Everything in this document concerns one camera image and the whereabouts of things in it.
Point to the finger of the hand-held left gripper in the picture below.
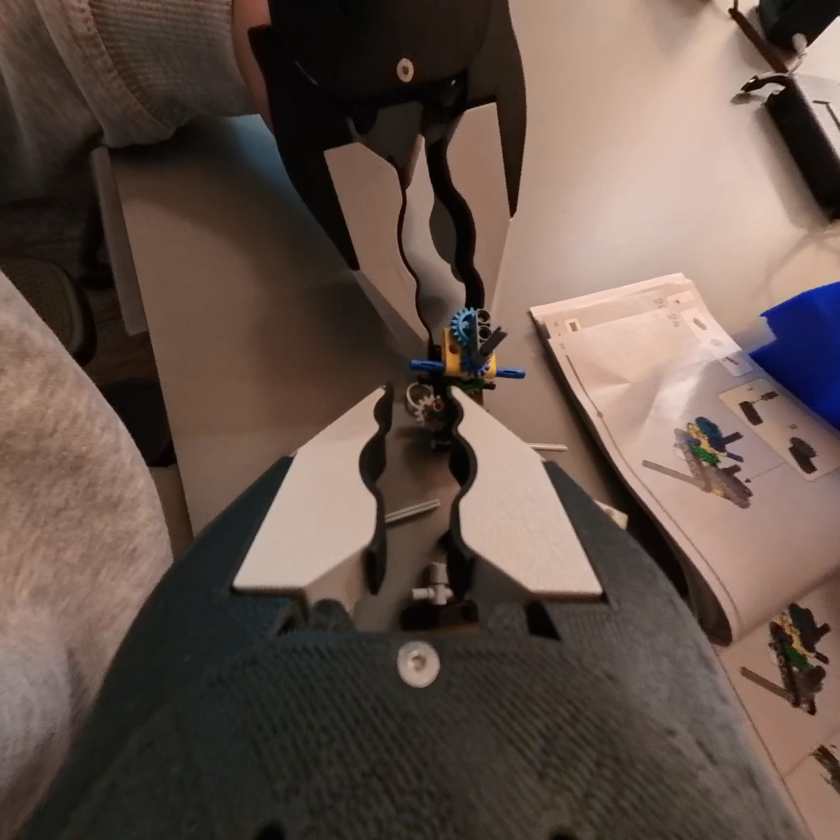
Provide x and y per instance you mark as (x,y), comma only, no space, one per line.
(484,170)
(371,216)

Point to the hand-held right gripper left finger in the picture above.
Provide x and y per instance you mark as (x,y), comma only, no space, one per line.
(308,518)

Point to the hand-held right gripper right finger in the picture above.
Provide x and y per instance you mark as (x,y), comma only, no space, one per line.
(525,518)

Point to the colourful lego gear assembly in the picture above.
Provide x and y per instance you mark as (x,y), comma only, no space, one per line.
(463,358)

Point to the grey lego axle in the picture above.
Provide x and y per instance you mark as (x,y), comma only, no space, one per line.
(411,510)
(550,447)

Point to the white lego connector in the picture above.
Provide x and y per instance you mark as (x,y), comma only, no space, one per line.
(432,586)

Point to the lego instruction booklet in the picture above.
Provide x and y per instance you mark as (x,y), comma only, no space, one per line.
(656,407)

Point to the person's grey clothed body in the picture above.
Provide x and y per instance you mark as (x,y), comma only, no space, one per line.
(59,525)

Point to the black metal clip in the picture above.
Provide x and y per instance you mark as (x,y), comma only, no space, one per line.
(764,84)

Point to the black box device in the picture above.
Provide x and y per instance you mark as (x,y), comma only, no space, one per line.
(810,138)

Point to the blue plastic bin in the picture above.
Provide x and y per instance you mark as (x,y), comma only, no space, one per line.
(804,341)

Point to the dark shoe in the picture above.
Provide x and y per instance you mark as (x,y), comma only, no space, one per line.
(46,308)

